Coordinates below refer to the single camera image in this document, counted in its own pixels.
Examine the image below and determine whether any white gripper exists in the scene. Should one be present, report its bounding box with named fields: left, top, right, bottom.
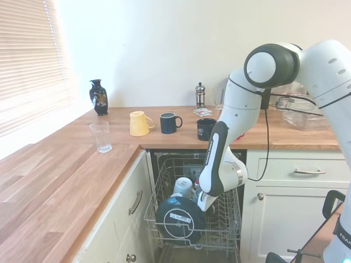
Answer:
left=197, top=191, right=218, bottom=212

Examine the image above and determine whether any large white ceramic mug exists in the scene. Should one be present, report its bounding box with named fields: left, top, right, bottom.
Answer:
left=173, top=177, right=195, bottom=199

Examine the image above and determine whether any built-in dishwasher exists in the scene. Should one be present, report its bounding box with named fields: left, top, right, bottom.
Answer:
left=145, top=148, right=247, bottom=263

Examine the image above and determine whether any black printed mug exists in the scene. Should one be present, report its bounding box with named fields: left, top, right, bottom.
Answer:
left=196, top=118, right=217, bottom=141

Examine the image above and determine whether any navy blue mug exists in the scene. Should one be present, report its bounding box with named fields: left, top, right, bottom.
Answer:
left=160, top=112, right=183, bottom=135

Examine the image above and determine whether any yellow mug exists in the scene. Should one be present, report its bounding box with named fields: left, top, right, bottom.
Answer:
left=129, top=111, right=156, bottom=137

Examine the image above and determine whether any dark blue round plate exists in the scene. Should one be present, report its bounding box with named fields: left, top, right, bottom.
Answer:
left=155, top=196, right=207, bottom=247

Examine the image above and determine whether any white cabinet with drawer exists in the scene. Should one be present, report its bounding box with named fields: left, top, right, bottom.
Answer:
left=241, top=149, right=351, bottom=262

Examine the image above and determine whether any white drawer front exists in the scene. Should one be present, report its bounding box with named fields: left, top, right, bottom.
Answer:
left=257, top=158, right=351, bottom=181

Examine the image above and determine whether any white cabinet door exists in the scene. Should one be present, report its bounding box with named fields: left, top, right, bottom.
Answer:
left=253, top=186, right=351, bottom=261

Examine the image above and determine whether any white corner cabinet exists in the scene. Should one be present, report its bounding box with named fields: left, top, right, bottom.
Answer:
left=72, top=149, right=156, bottom=263

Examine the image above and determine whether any clear glass tumbler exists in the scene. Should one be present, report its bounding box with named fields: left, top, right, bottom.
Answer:
left=212, top=88, right=225, bottom=111

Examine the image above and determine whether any glass french press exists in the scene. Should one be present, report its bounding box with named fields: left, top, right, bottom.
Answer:
left=195, top=82, right=206, bottom=110

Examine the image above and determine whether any black metal stand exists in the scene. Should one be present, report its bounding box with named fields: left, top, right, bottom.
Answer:
left=287, top=202, right=347, bottom=263

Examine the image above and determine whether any black clamp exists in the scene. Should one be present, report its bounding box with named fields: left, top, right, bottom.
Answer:
left=322, top=190, right=347, bottom=220

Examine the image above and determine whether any clear drinking glass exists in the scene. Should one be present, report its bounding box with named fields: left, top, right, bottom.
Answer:
left=89, top=121, right=112, bottom=153

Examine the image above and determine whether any clear plastic container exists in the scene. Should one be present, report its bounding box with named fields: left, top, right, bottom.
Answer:
left=275, top=95, right=330, bottom=131

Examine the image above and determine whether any black floral vase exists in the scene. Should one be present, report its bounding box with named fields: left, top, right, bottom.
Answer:
left=88, top=79, right=109, bottom=116

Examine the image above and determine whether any white window blind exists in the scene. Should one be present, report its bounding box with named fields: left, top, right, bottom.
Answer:
left=0, top=0, right=76, bottom=138

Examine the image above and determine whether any grey wire dishwasher rack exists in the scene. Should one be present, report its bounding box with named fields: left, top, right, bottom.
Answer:
left=144, top=156, right=242, bottom=251

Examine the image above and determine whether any silver cabinet handle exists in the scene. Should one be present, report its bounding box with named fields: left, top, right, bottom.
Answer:
left=128, top=190, right=143, bottom=216

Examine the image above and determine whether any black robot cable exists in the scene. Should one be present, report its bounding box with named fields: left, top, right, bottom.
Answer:
left=228, top=75, right=351, bottom=181

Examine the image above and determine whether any silver drawer handle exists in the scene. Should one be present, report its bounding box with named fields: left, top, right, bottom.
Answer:
left=295, top=168, right=326, bottom=175

